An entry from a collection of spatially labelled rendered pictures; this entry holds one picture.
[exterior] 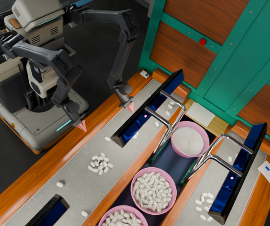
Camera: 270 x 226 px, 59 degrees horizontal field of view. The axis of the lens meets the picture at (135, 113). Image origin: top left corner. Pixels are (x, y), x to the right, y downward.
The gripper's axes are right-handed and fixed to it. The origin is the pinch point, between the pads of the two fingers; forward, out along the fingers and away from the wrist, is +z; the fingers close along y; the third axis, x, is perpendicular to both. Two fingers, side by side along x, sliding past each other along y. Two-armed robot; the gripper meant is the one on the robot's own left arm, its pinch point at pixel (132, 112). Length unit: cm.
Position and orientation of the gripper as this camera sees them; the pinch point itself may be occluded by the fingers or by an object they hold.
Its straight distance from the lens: 157.6
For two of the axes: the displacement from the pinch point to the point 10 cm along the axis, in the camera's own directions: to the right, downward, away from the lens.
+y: 5.8, -6.2, 5.2
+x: -6.4, 0.5, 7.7
